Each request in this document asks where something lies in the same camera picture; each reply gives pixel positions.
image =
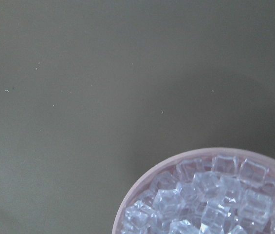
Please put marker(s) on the pink bowl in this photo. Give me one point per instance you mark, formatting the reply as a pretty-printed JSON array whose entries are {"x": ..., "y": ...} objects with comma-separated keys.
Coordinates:
[{"x": 145, "y": 180}]

